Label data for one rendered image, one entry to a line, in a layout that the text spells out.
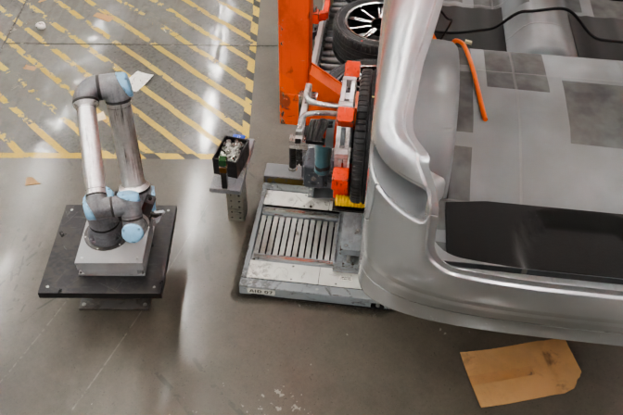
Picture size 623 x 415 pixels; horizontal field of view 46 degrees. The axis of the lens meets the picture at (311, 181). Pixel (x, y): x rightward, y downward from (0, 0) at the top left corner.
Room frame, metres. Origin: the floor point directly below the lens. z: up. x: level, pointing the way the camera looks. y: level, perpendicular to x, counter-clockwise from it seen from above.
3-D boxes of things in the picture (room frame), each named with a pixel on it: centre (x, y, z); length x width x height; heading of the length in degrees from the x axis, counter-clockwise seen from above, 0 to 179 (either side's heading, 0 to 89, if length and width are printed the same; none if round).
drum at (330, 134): (2.74, -0.09, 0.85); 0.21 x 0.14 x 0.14; 84
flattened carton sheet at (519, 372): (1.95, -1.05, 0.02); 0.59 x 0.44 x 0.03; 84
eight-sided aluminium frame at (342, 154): (2.73, -0.16, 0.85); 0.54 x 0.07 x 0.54; 174
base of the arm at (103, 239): (2.45, 1.02, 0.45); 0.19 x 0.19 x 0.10
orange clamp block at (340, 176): (2.42, -0.13, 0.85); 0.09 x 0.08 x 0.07; 174
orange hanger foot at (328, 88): (3.24, -0.24, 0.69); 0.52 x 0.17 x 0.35; 84
